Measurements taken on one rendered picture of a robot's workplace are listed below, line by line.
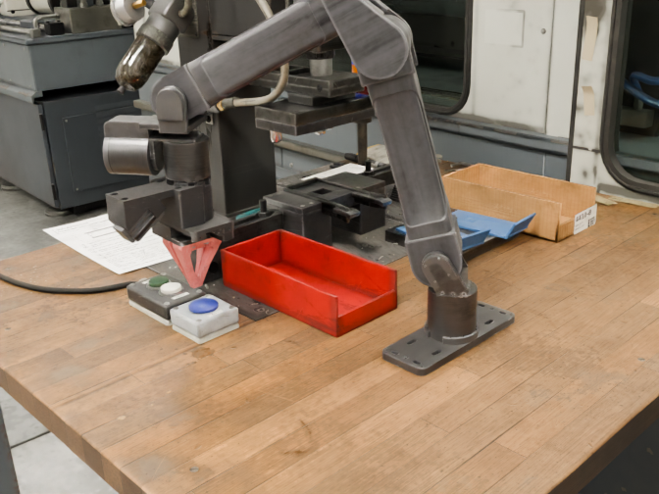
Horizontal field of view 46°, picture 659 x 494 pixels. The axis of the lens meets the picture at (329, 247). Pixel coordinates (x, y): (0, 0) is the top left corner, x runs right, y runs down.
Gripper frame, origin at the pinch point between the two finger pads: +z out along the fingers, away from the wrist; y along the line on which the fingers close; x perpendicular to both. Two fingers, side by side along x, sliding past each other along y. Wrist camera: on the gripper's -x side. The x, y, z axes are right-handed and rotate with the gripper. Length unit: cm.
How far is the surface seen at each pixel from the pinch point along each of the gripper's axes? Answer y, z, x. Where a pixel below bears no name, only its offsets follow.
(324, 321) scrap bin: 13.7, 4.7, 10.5
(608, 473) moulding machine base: 19, 73, 95
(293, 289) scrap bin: 7.8, 2.1, 10.5
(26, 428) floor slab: -132, 100, 20
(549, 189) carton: 11, 1, 70
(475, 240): 13.4, 2.6, 44.1
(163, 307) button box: -4.2, 4.4, -2.9
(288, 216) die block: -11.5, 0.3, 26.4
